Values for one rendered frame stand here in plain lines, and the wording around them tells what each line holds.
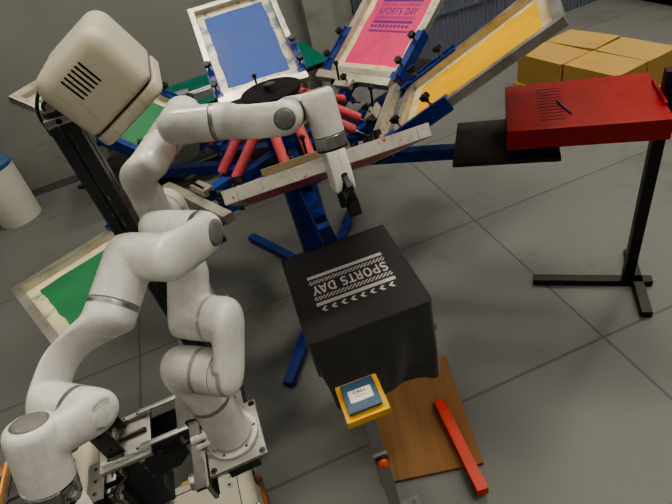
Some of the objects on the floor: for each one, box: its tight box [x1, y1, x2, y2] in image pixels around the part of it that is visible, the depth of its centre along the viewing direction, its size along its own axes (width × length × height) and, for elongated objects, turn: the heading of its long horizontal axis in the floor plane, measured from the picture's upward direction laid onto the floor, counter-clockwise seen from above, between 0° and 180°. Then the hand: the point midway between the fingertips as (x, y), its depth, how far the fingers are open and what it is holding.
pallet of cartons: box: [514, 29, 672, 87], centre depth 432 cm, size 114×82×40 cm
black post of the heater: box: [533, 67, 672, 317], centre depth 240 cm, size 60×50×120 cm
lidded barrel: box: [0, 154, 42, 229], centre depth 481 cm, size 49×49×60 cm
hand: (350, 207), depth 119 cm, fingers open, 8 cm apart
